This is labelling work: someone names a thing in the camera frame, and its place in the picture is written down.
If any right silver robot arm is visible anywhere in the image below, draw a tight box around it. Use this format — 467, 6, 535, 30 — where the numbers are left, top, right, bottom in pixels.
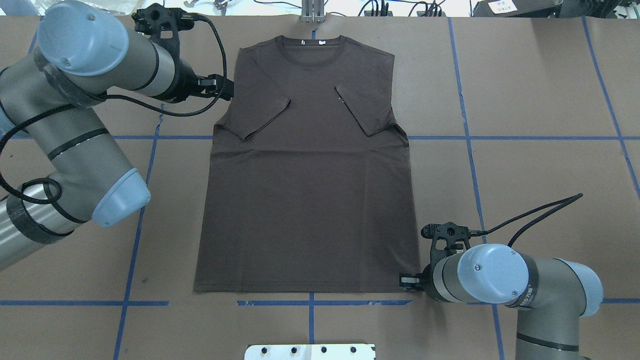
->
398, 244, 604, 360

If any aluminium frame post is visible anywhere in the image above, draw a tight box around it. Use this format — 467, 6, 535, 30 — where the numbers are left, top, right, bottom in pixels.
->
301, 0, 326, 24

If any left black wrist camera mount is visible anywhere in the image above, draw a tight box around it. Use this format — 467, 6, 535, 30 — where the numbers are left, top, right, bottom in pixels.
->
131, 3, 201, 52

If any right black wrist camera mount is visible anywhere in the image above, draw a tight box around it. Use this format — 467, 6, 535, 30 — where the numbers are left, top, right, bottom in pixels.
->
420, 222, 471, 265

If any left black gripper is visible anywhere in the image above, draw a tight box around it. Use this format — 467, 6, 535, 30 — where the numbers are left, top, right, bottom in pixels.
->
170, 60, 234, 104

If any right black braided cable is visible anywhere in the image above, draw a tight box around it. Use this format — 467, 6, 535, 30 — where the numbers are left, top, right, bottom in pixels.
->
469, 193, 584, 248

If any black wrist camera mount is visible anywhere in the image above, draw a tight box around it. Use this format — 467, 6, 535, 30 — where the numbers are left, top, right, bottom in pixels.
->
420, 222, 471, 265
131, 3, 201, 52

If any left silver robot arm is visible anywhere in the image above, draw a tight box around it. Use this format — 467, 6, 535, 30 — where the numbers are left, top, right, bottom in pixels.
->
1, 0, 234, 271

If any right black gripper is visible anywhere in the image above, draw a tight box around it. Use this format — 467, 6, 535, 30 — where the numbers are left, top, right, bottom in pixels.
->
398, 264, 441, 301

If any white metal mounting base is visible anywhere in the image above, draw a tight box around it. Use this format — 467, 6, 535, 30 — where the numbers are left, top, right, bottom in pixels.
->
244, 343, 377, 360

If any dark brown t-shirt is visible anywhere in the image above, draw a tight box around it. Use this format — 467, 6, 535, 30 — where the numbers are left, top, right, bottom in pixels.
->
192, 35, 420, 293

